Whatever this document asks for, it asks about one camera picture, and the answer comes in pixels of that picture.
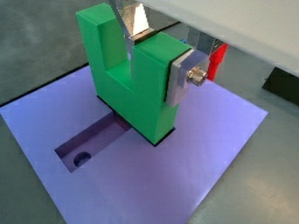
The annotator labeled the purple board with cross slot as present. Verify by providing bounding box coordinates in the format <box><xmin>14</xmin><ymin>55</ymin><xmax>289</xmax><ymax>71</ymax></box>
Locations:
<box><xmin>0</xmin><ymin>67</ymin><xmax>266</xmax><ymax>224</ymax></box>

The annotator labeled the green U-shaped block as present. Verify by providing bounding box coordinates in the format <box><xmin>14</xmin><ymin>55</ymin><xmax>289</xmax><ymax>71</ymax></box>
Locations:
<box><xmin>77</xmin><ymin>3</ymin><xmax>189</xmax><ymax>144</ymax></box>

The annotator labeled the black angle bracket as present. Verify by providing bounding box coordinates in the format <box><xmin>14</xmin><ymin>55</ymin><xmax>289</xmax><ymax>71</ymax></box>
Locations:
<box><xmin>262</xmin><ymin>67</ymin><xmax>299</xmax><ymax>106</ymax></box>

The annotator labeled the red cylinder peg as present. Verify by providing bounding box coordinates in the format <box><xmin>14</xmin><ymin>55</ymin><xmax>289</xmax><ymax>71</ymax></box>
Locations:
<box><xmin>206</xmin><ymin>44</ymin><xmax>228</xmax><ymax>81</ymax></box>

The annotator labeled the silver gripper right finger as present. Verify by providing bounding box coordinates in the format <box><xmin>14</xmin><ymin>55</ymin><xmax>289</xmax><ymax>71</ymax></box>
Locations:
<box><xmin>165</xmin><ymin>27</ymin><xmax>224</xmax><ymax>107</ymax></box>

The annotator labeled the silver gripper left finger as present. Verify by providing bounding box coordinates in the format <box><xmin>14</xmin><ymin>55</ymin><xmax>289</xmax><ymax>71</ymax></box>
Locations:
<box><xmin>108</xmin><ymin>0</ymin><xmax>156</xmax><ymax>71</ymax></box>

